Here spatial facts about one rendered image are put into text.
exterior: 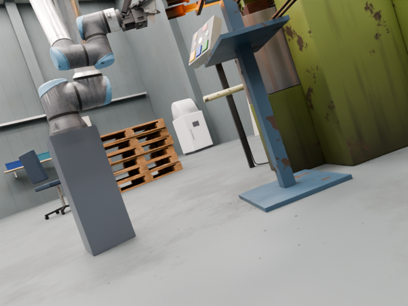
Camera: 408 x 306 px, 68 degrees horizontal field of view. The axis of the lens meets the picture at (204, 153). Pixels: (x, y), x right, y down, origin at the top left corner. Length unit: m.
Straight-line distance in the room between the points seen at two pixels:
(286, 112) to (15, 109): 10.49
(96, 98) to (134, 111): 10.56
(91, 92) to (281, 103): 1.01
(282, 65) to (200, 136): 6.98
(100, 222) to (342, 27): 1.48
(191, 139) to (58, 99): 7.03
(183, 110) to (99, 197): 7.27
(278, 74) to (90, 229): 1.26
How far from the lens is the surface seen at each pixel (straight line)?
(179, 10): 1.63
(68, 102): 1.67
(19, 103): 11.67
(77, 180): 1.58
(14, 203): 11.27
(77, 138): 1.60
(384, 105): 1.71
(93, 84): 1.70
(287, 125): 1.76
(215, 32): 2.44
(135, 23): 1.46
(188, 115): 8.63
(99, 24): 1.43
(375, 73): 1.71
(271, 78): 1.76
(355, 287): 0.70
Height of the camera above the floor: 0.37
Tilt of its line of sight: 3 degrees down
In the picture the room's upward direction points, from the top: 19 degrees counter-clockwise
